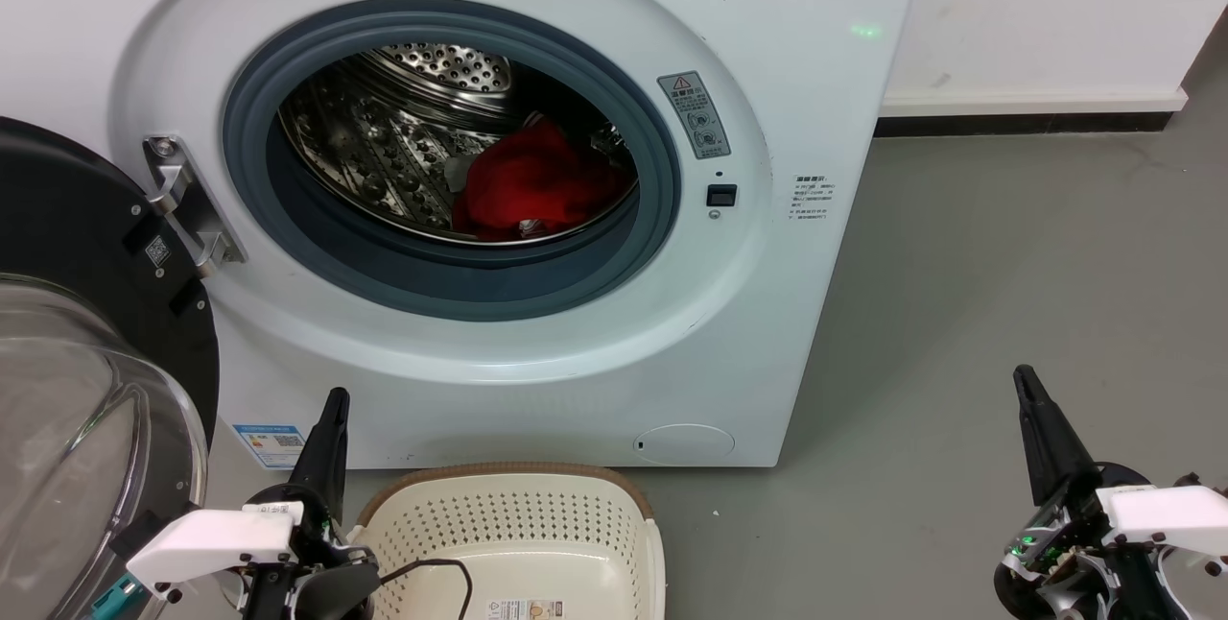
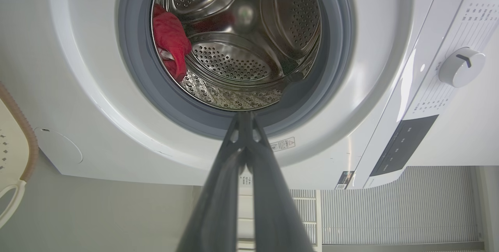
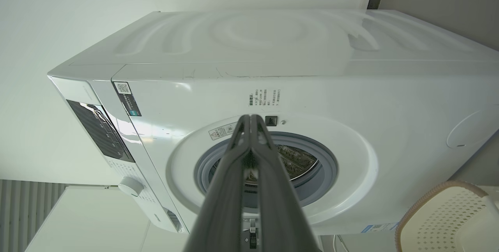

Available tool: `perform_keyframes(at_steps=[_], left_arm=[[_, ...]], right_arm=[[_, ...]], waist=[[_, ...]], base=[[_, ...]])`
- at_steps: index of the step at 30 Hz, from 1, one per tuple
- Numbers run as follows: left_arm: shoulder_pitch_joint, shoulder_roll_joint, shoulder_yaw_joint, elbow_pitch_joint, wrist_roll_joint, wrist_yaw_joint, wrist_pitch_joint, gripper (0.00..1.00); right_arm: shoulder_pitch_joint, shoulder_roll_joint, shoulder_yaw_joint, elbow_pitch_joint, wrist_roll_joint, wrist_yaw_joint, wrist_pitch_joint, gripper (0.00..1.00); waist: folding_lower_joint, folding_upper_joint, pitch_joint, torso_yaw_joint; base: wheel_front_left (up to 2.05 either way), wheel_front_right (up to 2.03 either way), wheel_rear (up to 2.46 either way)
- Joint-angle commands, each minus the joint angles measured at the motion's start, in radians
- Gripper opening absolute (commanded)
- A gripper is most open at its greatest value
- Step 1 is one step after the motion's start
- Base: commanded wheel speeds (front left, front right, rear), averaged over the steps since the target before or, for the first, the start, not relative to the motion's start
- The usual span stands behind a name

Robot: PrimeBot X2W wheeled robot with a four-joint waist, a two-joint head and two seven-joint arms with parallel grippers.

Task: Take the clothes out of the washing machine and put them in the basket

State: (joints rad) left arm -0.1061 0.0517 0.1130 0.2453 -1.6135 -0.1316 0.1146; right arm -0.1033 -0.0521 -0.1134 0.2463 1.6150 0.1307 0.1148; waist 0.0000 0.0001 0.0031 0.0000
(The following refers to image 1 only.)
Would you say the white wall baseboard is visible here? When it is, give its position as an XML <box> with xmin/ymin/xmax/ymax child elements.
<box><xmin>875</xmin><ymin>86</ymin><xmax>1190</xmax><ymax>138</ymax></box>

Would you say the clear glass door bowl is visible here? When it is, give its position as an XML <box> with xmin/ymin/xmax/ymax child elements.
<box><xmin>0</xmin><ymin>274</ymin><xmax>210</xmax><ymax>620</ymax></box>

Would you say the teal plastic part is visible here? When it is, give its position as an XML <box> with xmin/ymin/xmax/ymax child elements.
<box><xmin>88</xmin><ymin>574</ymin><xmax>147</xmax><ymax>620</ymax></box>

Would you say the white front-load washing machine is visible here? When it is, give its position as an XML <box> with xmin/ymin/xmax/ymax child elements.
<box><xmin>0</xmin><ymin>0</ymin><xmax>927</xmax><ymax>470</ymax></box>

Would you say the blue energy label sticker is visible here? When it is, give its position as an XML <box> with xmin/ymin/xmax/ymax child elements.
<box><xmin>232</xmin><ymin>423</ymin><xmax>309</xmax><ymax>471</ymax></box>

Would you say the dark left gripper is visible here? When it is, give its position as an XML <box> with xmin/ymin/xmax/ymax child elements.
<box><xmin>235</xmin><ymin>387</ymin><xmax>382</xmax><ymax>620</ymax></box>

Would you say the grey rubber door gasket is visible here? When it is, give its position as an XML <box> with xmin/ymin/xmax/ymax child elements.
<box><xmin>222</xmin><ymin>0</ymin><xmax>683</xmax><ymax>322</ymax></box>

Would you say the grey warning sticker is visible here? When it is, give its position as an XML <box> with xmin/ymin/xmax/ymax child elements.
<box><xmin>657</xmin><ymin>71</ymin><xmax>732</xmax><ymax>161</ymax></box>

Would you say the thin black cable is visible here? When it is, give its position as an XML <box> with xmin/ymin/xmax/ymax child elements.
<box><xmin>376</xmin><ymin>558</ymin><xmax>474</xmax><ymax>620</ymax></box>

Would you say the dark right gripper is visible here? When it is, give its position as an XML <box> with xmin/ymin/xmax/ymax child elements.
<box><xmin>993</xmin><ymin>364</ymin><xmax>1183</xmax><ymax>620</ymax></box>

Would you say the stainless steel washing machine drum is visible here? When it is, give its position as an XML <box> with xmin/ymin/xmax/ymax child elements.
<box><xmin>277</xmin><ymin>42</ymin><xmax>642</xmax><ymax>246</ymax></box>

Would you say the printed text sticker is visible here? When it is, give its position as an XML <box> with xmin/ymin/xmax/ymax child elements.
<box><xmin>788</xmin><ymin>173</ymin><xmax>837</xmax><ymax>222</ymax></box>

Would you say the red garment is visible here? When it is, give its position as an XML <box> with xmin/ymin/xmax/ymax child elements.
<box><xmin>450</xmin><ymin>116</ymin><xmax>640</xmax><ymax>243</ymax></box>

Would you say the black round washer door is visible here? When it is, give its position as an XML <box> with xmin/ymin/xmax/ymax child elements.
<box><xmin>0</xmin><ymin>116</ymin><xmax>221</xmax><ymax>620</ymax></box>

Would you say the round white filter cover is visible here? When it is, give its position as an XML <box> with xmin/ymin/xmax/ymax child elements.
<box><xmin>632</xmin><ymin>423</ymin><xmax>737</xmax><ymax>466</ymax></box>

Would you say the cream perforated laundry basket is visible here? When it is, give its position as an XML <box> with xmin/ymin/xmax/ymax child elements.
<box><xmin>349</xmin><ymin>462</ymin><xmax>667</xmax><ymax>620</ymax></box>

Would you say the chrome door hinge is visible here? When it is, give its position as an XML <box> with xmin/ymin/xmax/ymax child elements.
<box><xmin>142</xmin><ymin>133</ymin><xmax>248</xmax><ymax>278</ymax></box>

